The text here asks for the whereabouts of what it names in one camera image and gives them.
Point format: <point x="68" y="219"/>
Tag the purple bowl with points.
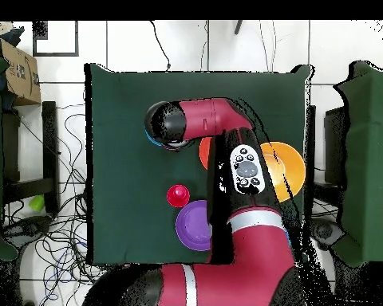
<point x="191" y="229"/>

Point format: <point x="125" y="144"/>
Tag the black metal frame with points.
<point x="49" y="143"/>

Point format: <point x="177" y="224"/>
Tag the dark grey rod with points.
<point x="238" y="27"/>

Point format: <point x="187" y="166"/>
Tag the large yellow bowl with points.
<point x="293" y="169"/>

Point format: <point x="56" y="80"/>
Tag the dark green tablecloth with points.
<point x="121" y="207"/>

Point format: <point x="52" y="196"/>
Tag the small blue bowl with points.
<point x="150" y="138"/>

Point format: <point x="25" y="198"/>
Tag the grey square frame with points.
<point x="40" y="32"/>

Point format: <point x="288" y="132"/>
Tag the black box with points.
<point x="335" y="143"/>

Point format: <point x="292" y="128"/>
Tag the light green plastic cup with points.
<point x="36" y="203"/>

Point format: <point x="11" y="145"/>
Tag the red cup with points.
<point x="178" y="196"/>

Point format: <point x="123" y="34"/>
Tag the cardboard box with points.
<point x="22" y="76"/>

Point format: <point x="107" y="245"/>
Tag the orange bowl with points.
<point x="205" y="153"/>

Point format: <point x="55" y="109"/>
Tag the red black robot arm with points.
<point x="242" y="280"/>

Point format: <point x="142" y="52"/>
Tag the dark grey caster foot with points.
<point x="28" y="227"/>
<point x="325" y="231"/>

